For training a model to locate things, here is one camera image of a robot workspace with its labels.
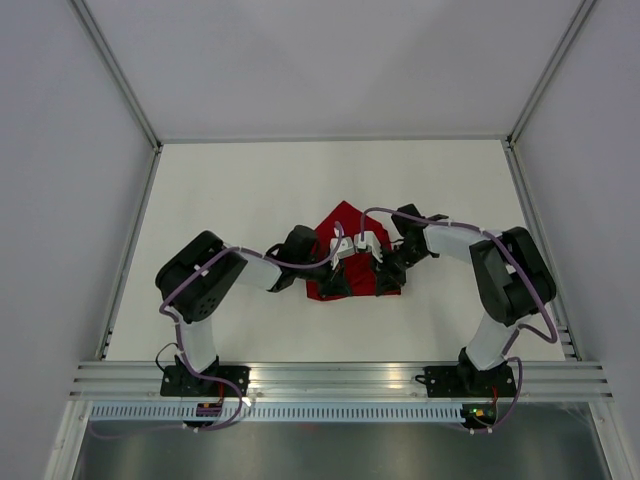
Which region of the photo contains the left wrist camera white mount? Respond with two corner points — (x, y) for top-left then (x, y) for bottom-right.
(330, 237), (355, 261)

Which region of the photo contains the left aluminium frame post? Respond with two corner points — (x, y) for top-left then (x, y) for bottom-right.
(68, 0), (162, 152)

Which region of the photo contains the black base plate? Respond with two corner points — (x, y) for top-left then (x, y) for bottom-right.
(423, 364), (517, 399)
(160, 364), (250, 398)

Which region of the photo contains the red cloth napkin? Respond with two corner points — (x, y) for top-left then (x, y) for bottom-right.
(306, 201), (406, 301)

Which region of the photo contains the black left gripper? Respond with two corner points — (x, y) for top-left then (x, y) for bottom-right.
(295, 254), (354, 298)

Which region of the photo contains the aluminium mounting rail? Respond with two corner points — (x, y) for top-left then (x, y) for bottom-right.
(68, 361), (613, 403)

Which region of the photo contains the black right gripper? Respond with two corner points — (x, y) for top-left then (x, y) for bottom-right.
(368, 242), (427, 297)

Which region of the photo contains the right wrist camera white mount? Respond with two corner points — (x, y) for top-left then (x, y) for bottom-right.
(353, 230), (383, 263)

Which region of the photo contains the slotted cable duct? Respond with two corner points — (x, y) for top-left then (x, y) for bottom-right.
(90, 401), (464, 423)

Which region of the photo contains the right aluminium frame post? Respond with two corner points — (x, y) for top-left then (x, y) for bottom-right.
(502, 0), (599, 150)

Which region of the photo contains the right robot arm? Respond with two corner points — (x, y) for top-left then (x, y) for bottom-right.
(354, 204), (558, 399)

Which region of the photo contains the aluminium frame post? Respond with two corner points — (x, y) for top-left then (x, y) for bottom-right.
(68, 0), (162, 152)
(502, 0), (599, 150)

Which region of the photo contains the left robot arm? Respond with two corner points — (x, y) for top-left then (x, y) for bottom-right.
(155, 225), (356, 399)

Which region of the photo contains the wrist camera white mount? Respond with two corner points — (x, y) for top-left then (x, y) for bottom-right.
(330, 237), (355, 261)
(353, 230), (383, 263)

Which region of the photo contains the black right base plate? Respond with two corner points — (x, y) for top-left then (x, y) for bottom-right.
(423, 364), (517, 399)

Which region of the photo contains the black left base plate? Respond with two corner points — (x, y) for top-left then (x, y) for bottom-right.
(160, 364), (250, 398)

